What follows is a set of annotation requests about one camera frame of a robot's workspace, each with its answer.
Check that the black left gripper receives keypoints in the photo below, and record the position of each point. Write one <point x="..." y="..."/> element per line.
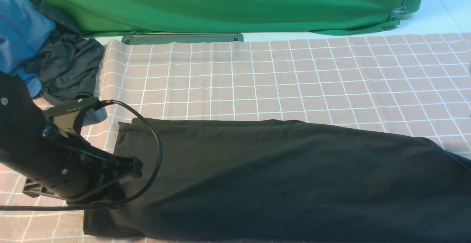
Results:
<point x="78" y="172"/>

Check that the dark gray long-sleeved shirt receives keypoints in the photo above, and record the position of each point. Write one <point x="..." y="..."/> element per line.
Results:
<point x="294" y="181"/>

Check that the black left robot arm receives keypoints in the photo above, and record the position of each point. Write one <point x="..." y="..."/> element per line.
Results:
<point x="47" y="148"/>

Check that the dark gray crumpled garment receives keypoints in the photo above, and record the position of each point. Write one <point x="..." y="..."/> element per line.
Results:
<point x="67" y="64"/>

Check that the green backdrop cloth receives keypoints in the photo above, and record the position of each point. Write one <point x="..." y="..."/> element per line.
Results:
<point x="328" y="17"/>

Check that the blue garment in pile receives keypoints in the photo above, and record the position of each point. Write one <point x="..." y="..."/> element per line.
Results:
<point x="23" y="32"/>

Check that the pink grid tablecloth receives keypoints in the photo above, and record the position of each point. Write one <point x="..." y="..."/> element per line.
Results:
<point x="416" y="85"/>

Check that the metal binder clip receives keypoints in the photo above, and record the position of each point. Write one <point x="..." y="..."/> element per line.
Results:
<point x="399" y="13"/>

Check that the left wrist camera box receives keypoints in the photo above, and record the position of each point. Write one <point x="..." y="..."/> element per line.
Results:
<point x="77" y="114"/>

